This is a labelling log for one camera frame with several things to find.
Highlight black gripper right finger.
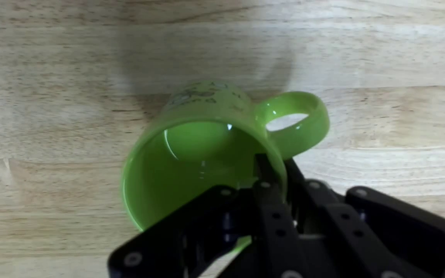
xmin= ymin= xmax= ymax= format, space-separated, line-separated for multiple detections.
xmin=283 ymin=158 xmax=445 ymax=278

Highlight green plastic mug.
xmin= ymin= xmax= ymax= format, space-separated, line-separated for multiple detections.
xmin=121 ymin=78 xmax=332 ymax=262

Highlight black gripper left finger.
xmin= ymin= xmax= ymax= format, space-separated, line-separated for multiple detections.
xmin=107 ymin=154 xmax=306 ymax=278

